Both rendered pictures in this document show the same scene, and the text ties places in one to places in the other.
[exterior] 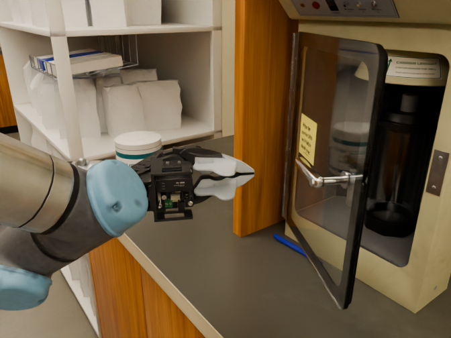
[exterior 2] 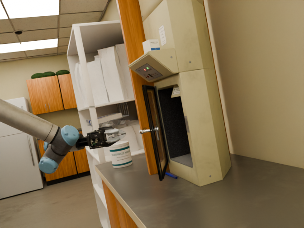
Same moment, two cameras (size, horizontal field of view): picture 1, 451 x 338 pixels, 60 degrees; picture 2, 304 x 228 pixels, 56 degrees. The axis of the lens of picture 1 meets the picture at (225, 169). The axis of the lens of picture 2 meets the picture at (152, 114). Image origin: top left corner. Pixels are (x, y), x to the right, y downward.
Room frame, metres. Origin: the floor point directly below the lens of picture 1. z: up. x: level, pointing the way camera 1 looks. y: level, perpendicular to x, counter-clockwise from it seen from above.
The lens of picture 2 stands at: (-0.61, -0.55, 1.33)
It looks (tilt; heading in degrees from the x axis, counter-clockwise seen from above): 3 degrees down; 18
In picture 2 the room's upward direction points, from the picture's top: 11 degrees counter-clockwise
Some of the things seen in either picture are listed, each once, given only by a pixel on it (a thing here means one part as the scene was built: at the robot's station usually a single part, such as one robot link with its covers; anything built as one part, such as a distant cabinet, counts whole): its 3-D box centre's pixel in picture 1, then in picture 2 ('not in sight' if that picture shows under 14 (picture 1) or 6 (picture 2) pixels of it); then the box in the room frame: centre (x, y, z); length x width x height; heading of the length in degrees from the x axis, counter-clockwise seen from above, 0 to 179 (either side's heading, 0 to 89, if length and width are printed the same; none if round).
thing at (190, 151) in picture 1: (192, 161); (105, 131); (0.54, 0.05, 1.22); 0.09 x 0.02 x 0.05; 99
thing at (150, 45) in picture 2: not in sight; (151, 47); (0.58, -0.22, 1.54); 0.05 x 0.05 x 0.06; 54
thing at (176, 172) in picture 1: (151, 185); (91, 140); (0.50, 0.10, 1.20); 0.12 x 0.09 x 0.08; 99
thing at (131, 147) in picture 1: (139, 161); (120, 154); (1.07, 0.25, 1.02); 0.13 x 0.13 x 0.15
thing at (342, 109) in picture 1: (319, 159); (156, 129); (0.63, -0.16, 1.19); 0.30 x 0.01 x 0.40; 9
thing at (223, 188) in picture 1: (225, 188); (115, 139); (0.52, 0.00, 1.18); 0.09 x 0.06 x 0.03; 99
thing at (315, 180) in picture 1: (319, 171); (147, 130); (0.55, -0.14, 1.20); 0.10 x 0.05 x 0.03; 9
